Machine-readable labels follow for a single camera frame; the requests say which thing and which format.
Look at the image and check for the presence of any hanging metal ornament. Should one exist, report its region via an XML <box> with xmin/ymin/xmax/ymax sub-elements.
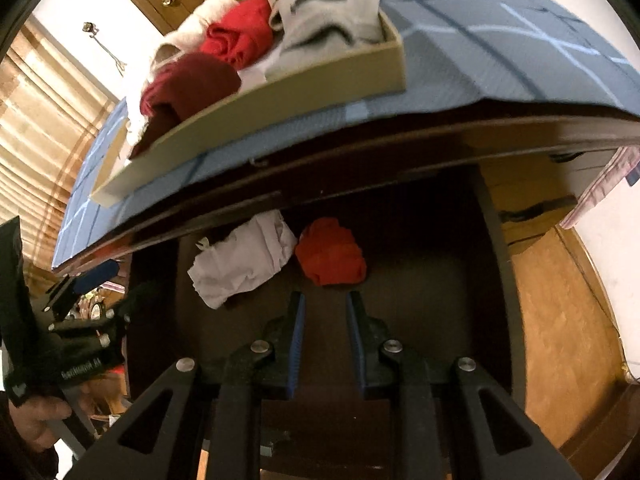
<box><xmin>81</xmin><ymin>21</ymin><xmax>127</xmax><ymax>77</ymax></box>

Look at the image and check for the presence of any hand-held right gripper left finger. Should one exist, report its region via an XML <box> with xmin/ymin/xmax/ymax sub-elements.
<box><xmin>62</xmin><ymin>291</ymin><xmax>307</xmax><ymax>480</ymax></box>

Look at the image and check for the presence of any maroon underwear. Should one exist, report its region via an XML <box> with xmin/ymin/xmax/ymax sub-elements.
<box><xmin>131</xmin><ymin>52</ymin><xmax>242</xmax><ymax>159</ymax></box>

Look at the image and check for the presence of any bright red underwear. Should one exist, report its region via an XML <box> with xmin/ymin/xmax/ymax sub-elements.
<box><xmin>200</xmin><ymin>0</ymin><xmax>275</xmax><ymax>71</ymax></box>

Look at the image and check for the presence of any dark wooden drawer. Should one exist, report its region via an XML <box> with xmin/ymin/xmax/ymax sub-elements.
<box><xmin>122</xmin><ymin>170</ymin><xmax>526</xmax><ymax>480</ymax></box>

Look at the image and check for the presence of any cream shallow tray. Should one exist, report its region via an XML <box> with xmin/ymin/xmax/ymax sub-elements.
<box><xmin>90</xmin><ymin>12</ymin><xmax>407</xmax><ymax>208</ymax></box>

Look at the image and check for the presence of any grey striped underwear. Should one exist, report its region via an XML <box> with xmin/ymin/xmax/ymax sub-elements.
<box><xmin>270</xmin><ymin>0</ymin><xmax>387</xmax><ymax>64</ymax></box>

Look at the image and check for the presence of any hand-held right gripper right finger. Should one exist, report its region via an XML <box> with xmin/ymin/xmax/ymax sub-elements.
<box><xmin>346</xmin><ymin>291</ymin><xmax>583</xmax><ymax>480</ymax></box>

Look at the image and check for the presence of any dark wooden desk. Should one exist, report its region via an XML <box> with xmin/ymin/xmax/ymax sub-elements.
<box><xmin>52</xmin><ymin>100</ymin><xmax>640</xmax><ymax>271</ymax></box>

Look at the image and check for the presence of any person's left hand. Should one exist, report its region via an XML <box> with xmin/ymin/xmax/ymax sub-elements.
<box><xmin>9</xmin><ymin>392</ymin><xmax>74</xmax><ymax>454</ymax></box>

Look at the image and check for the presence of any pale lilac underwear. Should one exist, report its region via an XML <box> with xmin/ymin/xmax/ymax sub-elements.
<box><xmin>187</xmin><ymin>210</ymin><xmax>299</xmax><ymax>310</ymax></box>

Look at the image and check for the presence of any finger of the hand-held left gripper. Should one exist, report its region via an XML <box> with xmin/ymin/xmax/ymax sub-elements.
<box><xmin>46</xmin><ymin>258</ymin><xmax>121</xmax><ymax>322</ymax></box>
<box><xmin>102</xmin><ymin>281</ymin><xmax>163</xmax><ymax>333</ymax></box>

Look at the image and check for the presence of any blue checked tablecloth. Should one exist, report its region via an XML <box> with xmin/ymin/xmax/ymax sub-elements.
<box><xmin>52</xmin><ymin>0</ymin><xmax>640</xmax><ymax>271</ymax></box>

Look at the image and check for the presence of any beige striped curtain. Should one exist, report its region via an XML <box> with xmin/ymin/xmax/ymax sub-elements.
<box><xmin>0</xmin><ymin>15</ymin><xmax>119</xmax><ymax>271</ymax></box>

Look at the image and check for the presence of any pink striped cloth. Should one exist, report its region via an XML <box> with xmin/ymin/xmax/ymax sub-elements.
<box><xmin>560</xmin><ymin>147</ymin><xmax>640</xmax><ymax>231</ymax></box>

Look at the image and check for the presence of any orange red underwear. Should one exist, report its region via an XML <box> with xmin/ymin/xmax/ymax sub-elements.
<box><xmin>295</xmin><ymin>217</ymin><xmax>369</xmax><ymax>287</ymax></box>

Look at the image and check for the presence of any wooden side drawer unit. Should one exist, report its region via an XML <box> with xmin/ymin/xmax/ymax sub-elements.
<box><xmin>480</xmin><ymin>147</ymin><xmax>621</xmax><ymax>256</ymax></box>

